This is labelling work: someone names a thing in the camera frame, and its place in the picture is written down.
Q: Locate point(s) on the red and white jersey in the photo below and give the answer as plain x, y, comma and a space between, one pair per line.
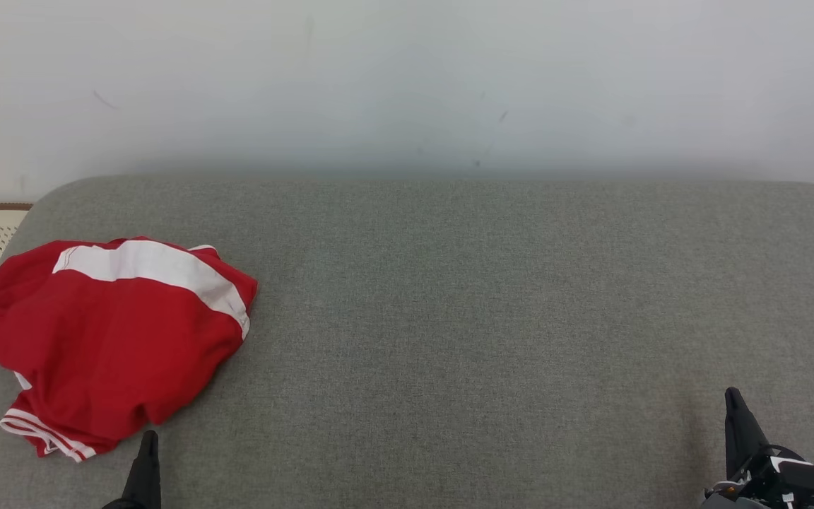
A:
110, 332

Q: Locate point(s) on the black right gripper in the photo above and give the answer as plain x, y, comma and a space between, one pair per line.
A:
760, 474

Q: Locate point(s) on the grey fabric sofa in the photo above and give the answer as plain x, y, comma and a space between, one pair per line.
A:
449, 318

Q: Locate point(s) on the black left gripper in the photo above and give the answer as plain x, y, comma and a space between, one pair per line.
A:
114, 505

